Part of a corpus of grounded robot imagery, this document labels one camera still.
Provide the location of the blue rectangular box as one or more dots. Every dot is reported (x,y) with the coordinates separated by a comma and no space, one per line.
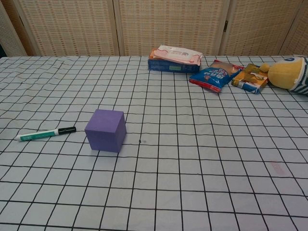
(168,67)

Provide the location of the pink wet wipes pack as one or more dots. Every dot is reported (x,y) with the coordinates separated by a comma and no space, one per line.
(178,55)

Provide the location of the blue red snack bag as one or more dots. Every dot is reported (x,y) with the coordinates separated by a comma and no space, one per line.
(214,76)

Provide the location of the purple foam cube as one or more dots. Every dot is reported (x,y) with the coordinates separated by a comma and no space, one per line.
(103,134)

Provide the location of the yellow plush toy striped shirt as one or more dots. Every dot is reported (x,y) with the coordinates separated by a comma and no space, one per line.
(286,74)

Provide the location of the yellow blue small carton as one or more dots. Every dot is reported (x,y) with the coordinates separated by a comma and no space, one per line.
(250,80)

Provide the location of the green whiteboard marker black cap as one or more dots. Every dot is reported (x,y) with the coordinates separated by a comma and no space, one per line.
(38,135)

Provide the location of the woven rattan folding screen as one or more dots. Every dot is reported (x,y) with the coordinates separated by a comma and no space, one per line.
(168,26)

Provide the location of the white black grid tablecloth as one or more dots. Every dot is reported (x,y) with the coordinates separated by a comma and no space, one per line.
(168,156)

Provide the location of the brass screen hinge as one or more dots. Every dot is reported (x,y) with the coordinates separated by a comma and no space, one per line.
(225,26)

